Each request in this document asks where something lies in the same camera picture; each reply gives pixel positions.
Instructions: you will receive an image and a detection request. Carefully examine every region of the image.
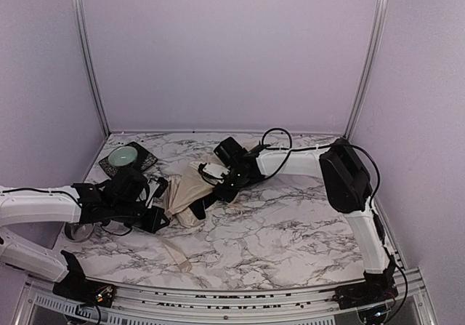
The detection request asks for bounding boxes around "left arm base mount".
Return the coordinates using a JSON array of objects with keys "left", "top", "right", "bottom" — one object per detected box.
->
[{"left": 52, "top": 250, "right": 116, "bottom": 308}]

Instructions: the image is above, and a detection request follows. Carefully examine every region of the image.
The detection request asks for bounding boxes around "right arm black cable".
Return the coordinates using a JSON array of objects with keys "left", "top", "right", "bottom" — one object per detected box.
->
[{"left": 261, "top": 127, "right": 408, "bottom": 304}]

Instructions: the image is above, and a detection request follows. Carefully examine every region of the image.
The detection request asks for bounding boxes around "aluminium frame post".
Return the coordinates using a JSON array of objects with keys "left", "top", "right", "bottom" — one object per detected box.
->
[
  {"left": 71, "top": 0, "right": 110, "bottom": 139},
  {"left": 344, "top": 0, "right": 389, "bottom": 140}
]

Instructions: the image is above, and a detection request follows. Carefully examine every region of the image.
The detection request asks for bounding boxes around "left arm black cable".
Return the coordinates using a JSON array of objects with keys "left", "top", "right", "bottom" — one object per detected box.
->
[{"left": 0, "top": 187, "right": 81, "bottom": 204}]

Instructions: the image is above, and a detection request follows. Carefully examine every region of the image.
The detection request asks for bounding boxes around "right aluminium frame post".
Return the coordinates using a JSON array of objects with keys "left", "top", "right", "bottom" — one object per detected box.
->
[{"left": 344, "top": 0, "right": 389, "bottom": 140}]

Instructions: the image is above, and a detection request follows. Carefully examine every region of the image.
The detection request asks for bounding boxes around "front aluminium rail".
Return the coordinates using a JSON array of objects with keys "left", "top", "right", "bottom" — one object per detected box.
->
[{"left": 13, "top": 269, "right": 437, "bottom": 324}]

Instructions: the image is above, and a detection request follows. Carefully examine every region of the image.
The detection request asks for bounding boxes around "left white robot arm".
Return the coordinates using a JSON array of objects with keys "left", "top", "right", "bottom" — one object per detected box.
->
[{"left": 1, "top": 169, "right": 169, "bottom": 283}]

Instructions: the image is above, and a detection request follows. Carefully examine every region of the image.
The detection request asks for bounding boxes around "black patterned mat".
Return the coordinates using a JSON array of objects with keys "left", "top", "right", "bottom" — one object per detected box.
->
[{"left": 98, "top": 142, "right": 158, "bottom": 178}]

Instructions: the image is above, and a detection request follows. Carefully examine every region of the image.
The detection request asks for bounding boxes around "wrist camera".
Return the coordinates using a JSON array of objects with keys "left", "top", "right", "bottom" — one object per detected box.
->
[
  {"left": 146, "top": 177, "right": 169, "bottom": 208},
  {"left": 198, "top": 162, "right": 230, "bottom": 181}
]

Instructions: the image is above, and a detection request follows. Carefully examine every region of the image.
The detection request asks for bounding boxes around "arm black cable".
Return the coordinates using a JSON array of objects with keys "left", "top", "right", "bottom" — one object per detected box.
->
[
  {"left": 0, "top": 187, "right": 81, "bottom": 204},
  {"left": 261, "top": 127, "right": 408, "bottom": 304}
]

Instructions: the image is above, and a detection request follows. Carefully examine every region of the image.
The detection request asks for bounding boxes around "left aluminium frame post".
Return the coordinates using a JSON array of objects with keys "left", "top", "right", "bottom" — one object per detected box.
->
[{"left": 71, "top": 0, "right": 110, "bottom": 139}]

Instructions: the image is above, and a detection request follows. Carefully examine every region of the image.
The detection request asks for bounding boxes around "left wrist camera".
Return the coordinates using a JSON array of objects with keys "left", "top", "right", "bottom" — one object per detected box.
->
[{"left": 146, "top": 177, "right": 169, "bottom": 208}]

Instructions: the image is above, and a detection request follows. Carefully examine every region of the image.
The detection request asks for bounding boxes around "green bowl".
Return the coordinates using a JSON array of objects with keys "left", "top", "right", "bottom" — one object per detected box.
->
[{"left": 108, "top": 145, "right": 138, "bottom": 167}]

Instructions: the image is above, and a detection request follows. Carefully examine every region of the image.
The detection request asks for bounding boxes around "beige folding umbrella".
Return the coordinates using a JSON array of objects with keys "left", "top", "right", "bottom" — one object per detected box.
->
[{"left": 159, "top": 138, "right": 262, "bottom": 273}]

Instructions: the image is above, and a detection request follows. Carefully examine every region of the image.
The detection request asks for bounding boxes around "steel cup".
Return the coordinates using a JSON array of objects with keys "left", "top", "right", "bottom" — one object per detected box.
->
[{"left": 64, "top": 223, "right": 94, "bottom": 242}]

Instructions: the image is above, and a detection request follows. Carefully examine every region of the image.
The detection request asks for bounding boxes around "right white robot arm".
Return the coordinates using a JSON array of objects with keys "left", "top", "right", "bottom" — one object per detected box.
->
[{"left": 195, "top": 137, "right": 394, "bottom": 276}]

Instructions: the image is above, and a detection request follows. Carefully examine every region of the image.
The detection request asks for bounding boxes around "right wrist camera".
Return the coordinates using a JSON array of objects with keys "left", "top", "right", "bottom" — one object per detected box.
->
[{"left": 198, "top": 162, "right": 230, "bottom": 181}]

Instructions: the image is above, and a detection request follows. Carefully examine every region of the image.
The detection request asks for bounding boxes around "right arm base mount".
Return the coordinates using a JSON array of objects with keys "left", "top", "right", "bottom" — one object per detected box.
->
[{"left": 331, "top": 258, "right": 399, "bottom": 310}]

